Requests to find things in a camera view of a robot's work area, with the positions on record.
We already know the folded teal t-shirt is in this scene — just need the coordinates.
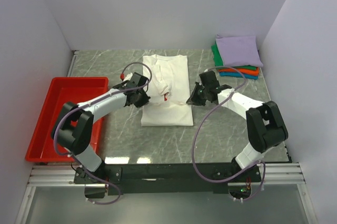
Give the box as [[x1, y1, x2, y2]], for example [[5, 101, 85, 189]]
[[219, 72, 259, 80]]

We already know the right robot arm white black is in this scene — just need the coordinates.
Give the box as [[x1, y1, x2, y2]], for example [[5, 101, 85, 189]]
[[186, 70, 289, 181]]

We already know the folded lilac t-shirt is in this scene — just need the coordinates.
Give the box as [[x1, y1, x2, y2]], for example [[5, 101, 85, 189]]
[[215, 35, 263, 67]]

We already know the red plastic bin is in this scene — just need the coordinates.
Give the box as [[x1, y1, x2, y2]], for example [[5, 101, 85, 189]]
[[25, 77, 108, 163]]

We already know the white printed t-shirt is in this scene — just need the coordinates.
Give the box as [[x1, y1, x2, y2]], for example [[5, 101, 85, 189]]
[[141, 54, 194, 127]]

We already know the folded orange t-shirt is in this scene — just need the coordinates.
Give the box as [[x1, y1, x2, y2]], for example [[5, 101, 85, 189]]
[[217, 66, 259, 76]]

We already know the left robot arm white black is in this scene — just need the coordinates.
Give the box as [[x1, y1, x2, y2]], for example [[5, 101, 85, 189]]
[[51, 73, 151, 183]]

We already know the aluminium frame rail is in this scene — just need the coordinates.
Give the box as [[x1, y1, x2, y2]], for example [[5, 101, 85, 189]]
[[15, 163, 318, 223]]

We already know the black base beam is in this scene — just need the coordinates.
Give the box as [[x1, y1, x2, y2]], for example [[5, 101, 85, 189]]
[[73, 163, 264, 200]]

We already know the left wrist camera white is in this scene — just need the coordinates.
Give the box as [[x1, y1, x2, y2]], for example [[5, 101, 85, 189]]
[[120, 73, 133, 81]]

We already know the folded green t-shirt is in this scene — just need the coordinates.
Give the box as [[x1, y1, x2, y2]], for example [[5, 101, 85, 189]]
[[211, 43, 257, 70]]

